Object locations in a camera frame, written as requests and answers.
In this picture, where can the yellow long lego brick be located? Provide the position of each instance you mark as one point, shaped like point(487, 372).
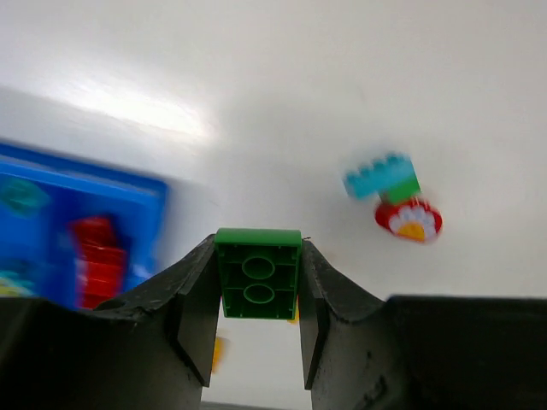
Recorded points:
point(221, 344)

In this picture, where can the teal green number lego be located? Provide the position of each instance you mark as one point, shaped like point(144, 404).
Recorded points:
point(22, 197)

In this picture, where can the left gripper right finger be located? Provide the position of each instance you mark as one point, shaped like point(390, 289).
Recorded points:
point(416, 352)

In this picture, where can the blue compartment tray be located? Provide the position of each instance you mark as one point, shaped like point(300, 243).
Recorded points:
point(38, 255)

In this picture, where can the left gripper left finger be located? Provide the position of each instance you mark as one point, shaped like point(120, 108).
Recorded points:
point(149, 348)

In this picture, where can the red square lego brick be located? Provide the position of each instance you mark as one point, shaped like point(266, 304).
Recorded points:
point(101, 260)

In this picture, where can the red flower print lego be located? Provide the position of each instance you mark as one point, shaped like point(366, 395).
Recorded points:
point(415, 220)

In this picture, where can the teal and green lego stack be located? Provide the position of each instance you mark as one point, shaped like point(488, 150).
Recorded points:
point(392, 177)

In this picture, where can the green two-stud lego brick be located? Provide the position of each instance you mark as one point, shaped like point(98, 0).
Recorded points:
point(259, 272)

